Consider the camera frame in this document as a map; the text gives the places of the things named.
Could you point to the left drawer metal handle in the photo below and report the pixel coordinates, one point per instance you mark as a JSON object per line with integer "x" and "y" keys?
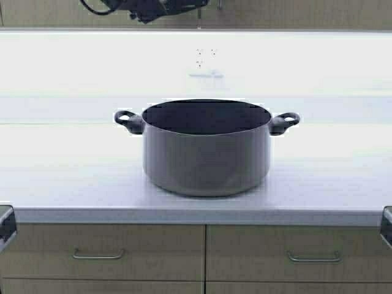
{"x": 77, "y": 255}

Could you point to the left silver gripper body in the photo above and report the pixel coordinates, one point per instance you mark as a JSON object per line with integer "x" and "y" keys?
{"x": 8, "y": 226}

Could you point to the right silver gripper body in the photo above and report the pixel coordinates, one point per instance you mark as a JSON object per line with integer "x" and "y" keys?
{"x": 385, "y": 226}

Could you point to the right drawer metal handle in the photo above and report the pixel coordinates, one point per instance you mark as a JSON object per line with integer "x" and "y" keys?
{"x": 336, "y": 258}

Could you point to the left beige drawer front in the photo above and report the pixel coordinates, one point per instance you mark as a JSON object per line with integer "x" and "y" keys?
{"x": 153, "y": 252}

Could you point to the beige drawer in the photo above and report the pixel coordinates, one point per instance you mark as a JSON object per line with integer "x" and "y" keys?
{"x": 257, "y": 253}
{"x": 153, "y": 252}

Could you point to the drawer metal handle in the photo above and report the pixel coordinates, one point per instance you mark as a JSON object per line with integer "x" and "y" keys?
{"x": 336, "y": 258}
{"x": 77, "y": 255}

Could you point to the right beige drawer front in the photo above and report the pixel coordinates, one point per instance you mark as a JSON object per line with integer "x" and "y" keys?
{"x": 257, "y": 253}

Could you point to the grey pot with black handles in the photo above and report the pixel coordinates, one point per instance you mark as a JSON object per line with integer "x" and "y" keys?
{"x": 206, "y": 147}

